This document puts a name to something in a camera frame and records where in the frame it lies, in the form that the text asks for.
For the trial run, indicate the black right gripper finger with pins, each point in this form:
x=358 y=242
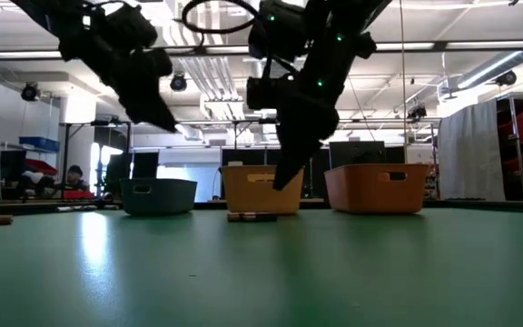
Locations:
x=295 y=159

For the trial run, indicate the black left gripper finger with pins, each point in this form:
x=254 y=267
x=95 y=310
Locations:
x=152 y=109

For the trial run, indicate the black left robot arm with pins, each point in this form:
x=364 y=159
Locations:
x=75 y=27

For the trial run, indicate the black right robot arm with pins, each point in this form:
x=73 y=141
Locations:
x=334 y=32

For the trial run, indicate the black ceiling spotlight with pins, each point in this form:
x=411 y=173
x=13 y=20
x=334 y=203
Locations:
x=506 y=78
x=178 y=82
x=30 y=92
x=417 y=112

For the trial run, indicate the small black monitor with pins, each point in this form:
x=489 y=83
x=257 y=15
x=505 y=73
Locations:
x=145 y=164

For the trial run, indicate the large black monitor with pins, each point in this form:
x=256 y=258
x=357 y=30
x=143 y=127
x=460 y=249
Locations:
x=357 y=152

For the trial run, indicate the yellow plastic bin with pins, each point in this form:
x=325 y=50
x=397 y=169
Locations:
x=243 y=195

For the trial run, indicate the orange plastic bin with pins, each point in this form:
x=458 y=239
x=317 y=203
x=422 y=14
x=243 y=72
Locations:
x=375 y=191

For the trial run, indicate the dark teal plastic bin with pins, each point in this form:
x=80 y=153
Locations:
x=157 y=197

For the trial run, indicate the person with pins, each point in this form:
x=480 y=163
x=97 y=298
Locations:
x=73 y=179

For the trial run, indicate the small silver battery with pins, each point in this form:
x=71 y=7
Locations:
x=111 y=207
x=68 y=209
x=90 y=208

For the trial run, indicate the blue storage crate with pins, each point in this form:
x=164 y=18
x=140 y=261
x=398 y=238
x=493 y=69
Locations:
x=39 y=144

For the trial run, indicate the white curtain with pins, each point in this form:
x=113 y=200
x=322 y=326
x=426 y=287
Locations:
x=470 y=150

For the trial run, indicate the black copper-top battery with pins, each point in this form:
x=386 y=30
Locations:
x=2 y=220

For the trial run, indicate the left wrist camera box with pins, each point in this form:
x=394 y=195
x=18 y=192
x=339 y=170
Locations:
x=158 y=62

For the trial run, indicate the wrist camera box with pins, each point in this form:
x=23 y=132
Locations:
x=158 y=62
x=266 y=93

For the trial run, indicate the background black frame station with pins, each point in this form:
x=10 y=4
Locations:
x=107 y=123

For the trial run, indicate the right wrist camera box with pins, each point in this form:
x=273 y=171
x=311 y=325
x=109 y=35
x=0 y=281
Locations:
x=266 y=93

